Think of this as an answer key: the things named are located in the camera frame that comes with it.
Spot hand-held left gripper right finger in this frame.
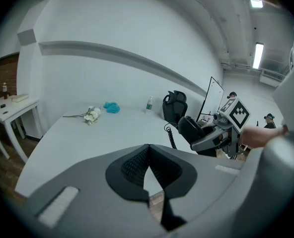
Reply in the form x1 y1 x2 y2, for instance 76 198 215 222
149 144 245 238

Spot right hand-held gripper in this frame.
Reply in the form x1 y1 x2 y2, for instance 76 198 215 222
190 97 251 159

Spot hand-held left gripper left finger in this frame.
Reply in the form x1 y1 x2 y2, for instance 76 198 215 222
25 144 168 238

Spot black telephone handset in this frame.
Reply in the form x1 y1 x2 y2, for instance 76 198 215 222
178 116 219 158

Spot person's right forearm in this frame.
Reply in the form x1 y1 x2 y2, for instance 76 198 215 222
240 126 289 149

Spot whiteboard on stand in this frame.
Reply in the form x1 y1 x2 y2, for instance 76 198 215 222
196 76 225 122

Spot white artificial flowers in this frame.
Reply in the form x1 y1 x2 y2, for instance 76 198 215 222
62 105 103 126

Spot clear water bottle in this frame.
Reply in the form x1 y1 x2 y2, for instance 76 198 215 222
145 95 154 114

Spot blue cloth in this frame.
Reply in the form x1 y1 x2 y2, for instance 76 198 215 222
103 101 121 114

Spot grey ceiling pipes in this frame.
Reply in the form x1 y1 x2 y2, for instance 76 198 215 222
221 62 263 75

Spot person's grey shirt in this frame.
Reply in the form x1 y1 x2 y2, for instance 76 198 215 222
272 25 294 133

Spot small white table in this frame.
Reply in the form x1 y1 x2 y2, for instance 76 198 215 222
0 97 43 164

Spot white rectangular box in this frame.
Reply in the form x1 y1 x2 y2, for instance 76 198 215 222
11 93 29 103

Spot white wall air conditioner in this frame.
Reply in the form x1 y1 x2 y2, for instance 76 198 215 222
260 69 286 87

